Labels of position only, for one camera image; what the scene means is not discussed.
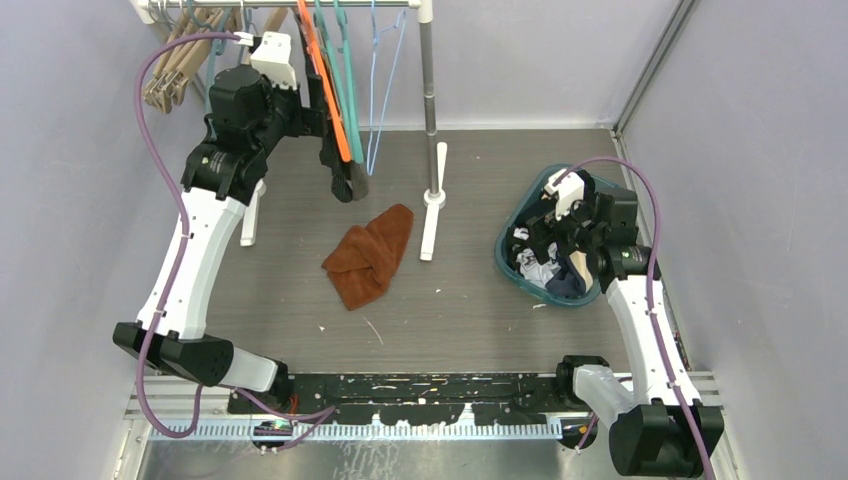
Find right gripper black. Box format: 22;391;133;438
526;190;604;265

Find navy underwear cream waistband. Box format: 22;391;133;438
545;251;595;299

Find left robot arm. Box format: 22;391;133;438
113;62;323;413

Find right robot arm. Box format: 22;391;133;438
529;186;724;478

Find orange hanger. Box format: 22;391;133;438
297;0;352;163

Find teal hanger middle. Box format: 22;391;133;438
314;0;355;162

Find teal hanger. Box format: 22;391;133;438
186;1;244;114
314;0;355;162
333;0;365;166

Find teal hanger right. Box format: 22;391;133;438
333;0;365;166

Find teal hanger left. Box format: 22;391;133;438
186;1;244;114

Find white black printed garment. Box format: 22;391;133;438
508;227;562;289

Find teal laundry basket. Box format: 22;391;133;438
494;167;651;307

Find white garment rack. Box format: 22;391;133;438
129;0;447;262

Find beige wooden hangers bunch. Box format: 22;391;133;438
142;2;224;114

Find brown towel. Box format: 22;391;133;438
322;204;414;311

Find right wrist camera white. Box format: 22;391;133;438
543;172;586;220

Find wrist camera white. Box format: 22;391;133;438
543;172;586;220
250;31;298;90

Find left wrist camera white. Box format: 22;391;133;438
250;31;298;90

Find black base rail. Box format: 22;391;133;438
228;372;621;429

